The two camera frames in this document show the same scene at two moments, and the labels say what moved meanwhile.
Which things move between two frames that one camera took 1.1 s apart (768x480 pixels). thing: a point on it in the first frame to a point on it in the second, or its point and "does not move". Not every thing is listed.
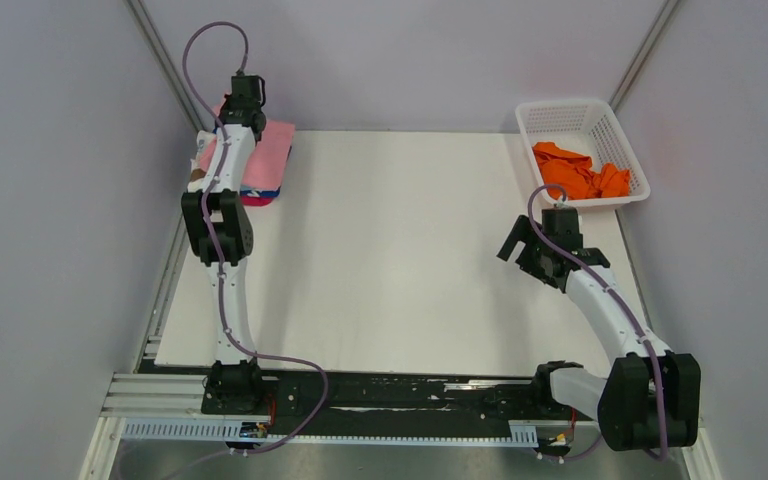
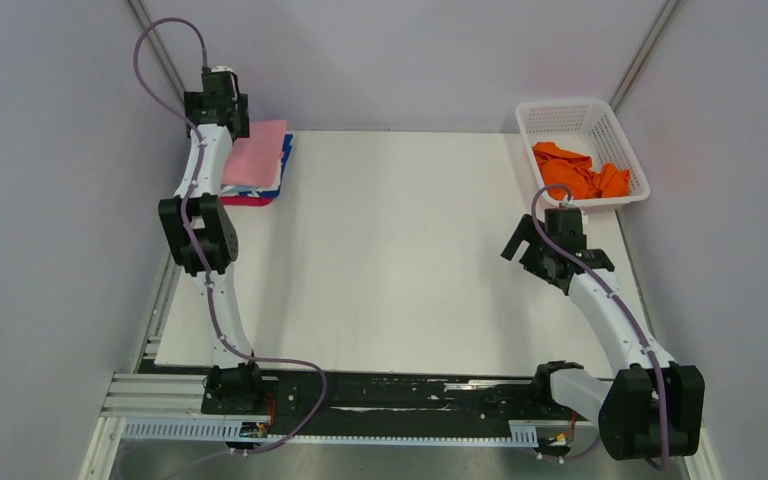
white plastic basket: (585, 148) does not move
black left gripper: (225, 107) to (238, 106)
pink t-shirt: (268, 160) does not move
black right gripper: (520, 233) does not move
